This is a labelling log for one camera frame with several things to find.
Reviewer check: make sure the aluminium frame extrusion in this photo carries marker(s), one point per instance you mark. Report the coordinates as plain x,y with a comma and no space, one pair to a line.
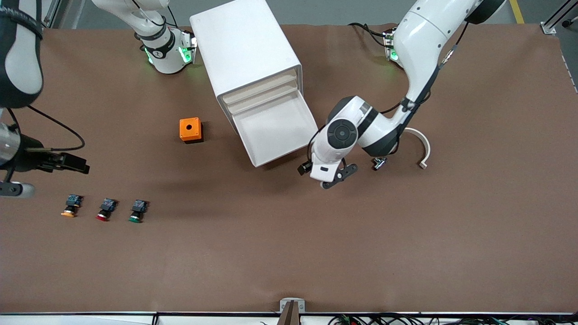
52,11
548,28

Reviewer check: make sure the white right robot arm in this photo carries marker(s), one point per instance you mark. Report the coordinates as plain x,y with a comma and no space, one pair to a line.
167,58

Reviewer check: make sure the brown table mat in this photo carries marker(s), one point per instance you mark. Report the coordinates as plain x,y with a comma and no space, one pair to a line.
289,225

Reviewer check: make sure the white plastic drawer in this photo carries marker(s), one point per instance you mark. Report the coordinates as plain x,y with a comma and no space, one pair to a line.
263,97
259,88
275,131

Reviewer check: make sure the red mushroom push button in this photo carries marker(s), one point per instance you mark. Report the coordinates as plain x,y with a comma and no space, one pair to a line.
106,210

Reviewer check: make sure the white curved plastic bracket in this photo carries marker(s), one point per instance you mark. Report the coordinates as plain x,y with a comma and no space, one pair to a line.
426,145

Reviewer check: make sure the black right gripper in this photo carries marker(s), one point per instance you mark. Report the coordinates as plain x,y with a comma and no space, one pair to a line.
31,159

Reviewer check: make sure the silver key switch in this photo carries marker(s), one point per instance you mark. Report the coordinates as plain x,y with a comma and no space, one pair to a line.
380,164

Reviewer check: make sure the white drawer cabinet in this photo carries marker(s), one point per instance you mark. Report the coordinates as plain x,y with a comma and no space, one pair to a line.
239,40

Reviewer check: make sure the white table edge rail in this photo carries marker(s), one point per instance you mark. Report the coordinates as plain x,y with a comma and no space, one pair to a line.
67,319

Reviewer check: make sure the yellow mushroom push button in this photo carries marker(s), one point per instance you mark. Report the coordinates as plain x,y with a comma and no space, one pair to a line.
71,205

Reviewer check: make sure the green mushroom push button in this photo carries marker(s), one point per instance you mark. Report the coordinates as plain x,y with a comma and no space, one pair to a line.
137,212

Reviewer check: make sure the orange push button enclosure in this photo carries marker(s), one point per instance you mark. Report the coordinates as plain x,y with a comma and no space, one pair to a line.
188,128

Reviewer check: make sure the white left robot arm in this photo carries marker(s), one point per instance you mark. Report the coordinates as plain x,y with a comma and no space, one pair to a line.
424,40

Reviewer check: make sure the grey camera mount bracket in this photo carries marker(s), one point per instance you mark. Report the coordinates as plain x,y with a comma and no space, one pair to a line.
292,311

